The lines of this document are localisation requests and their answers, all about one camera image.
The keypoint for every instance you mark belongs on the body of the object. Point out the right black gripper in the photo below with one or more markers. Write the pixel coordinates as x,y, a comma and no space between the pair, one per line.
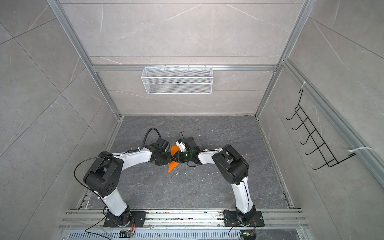
178,154

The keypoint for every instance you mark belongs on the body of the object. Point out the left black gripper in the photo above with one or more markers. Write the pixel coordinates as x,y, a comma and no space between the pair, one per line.
168,161

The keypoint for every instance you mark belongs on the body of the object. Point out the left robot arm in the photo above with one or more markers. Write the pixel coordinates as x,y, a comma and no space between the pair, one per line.
104,175

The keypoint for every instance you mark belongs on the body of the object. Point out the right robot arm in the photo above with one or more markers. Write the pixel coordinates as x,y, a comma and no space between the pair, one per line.
233,167

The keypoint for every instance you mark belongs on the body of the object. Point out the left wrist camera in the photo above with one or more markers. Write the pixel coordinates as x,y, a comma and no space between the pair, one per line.
162,145

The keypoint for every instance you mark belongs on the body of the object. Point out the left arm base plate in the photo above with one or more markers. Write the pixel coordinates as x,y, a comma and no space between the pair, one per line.
127,219

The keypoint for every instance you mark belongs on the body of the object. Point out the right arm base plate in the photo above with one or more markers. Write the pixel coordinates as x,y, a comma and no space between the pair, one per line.
252,219

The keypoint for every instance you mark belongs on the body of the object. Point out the white wire mesh basket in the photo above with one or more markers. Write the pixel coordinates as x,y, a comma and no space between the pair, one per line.
177,80

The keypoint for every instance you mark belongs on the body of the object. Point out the aluminium mounting rail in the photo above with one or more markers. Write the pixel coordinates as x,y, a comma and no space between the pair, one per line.
217,219

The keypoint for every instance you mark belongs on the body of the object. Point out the white vented cable duct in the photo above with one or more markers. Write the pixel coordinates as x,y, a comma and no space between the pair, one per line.
158,235

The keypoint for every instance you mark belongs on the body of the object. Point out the black wire hook rack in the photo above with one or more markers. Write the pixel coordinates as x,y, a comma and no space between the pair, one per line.
313,134

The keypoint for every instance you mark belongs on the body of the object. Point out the white cable tie lower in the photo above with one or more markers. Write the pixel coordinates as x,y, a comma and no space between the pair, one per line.
360,148

